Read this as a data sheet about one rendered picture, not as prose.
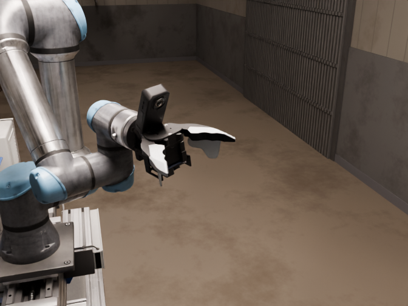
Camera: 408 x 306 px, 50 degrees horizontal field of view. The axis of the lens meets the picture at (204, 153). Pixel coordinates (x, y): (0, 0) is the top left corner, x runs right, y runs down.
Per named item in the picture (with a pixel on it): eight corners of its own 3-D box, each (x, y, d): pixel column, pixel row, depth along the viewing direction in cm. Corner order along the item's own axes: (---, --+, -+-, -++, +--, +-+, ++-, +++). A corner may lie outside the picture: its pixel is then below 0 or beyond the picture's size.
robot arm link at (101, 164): (80, 190, 99) (74, 144, 94) (124, 175, 105) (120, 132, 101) (98, 203, 93) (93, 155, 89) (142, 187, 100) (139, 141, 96)
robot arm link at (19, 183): (-6, 214, 117) (-17, 167, 111) (43, 198, 125) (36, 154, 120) (10, 234, 108) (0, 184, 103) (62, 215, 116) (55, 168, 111)
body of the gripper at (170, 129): (195, 166, 84) (157, 148, 92) (189, 125, 80) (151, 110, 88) (163, 183, 79) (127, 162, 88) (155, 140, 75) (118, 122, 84)
